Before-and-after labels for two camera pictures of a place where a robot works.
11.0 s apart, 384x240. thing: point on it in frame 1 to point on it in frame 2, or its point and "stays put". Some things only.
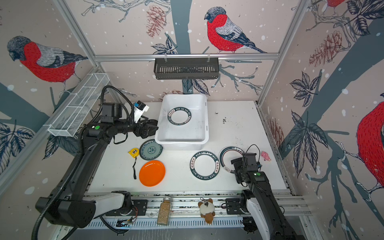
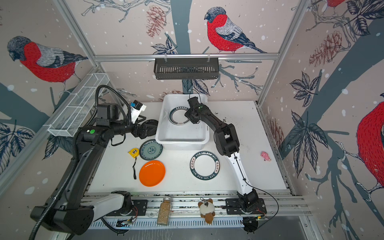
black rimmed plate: [228, 154] to [177, 116]
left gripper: [145, 133] stays put
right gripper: [238, 162] to [189, 112]
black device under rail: [249, 224] stays put
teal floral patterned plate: [150, 150] stays put
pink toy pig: [265, 156] stays put
